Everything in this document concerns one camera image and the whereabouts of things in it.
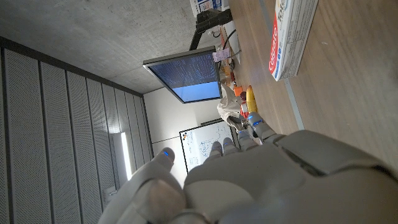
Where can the whiteboard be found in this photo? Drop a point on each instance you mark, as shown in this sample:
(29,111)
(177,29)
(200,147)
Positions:
(199,143)

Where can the orange cube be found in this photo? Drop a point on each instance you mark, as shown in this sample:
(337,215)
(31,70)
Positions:
(237,91)

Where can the computer monitor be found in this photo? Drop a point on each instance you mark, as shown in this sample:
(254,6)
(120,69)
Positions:
(189,74)

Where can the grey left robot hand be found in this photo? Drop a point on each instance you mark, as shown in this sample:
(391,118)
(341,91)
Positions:
(267,180)

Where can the red white toothpaste box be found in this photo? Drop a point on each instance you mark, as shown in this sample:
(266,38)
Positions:
(289,37)

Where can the dark red ball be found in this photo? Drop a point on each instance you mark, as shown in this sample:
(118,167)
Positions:
(242,96)

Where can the white canister blue label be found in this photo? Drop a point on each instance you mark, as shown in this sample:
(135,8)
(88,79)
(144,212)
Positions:
(206,4)

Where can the pale pink paper label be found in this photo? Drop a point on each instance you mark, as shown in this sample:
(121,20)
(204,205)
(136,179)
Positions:
(221,54)

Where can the yellow banana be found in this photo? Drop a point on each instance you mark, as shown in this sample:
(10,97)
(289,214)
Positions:
(251,99)

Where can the white jacket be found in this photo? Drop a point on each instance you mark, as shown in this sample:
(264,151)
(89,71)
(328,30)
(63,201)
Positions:
(228,107)

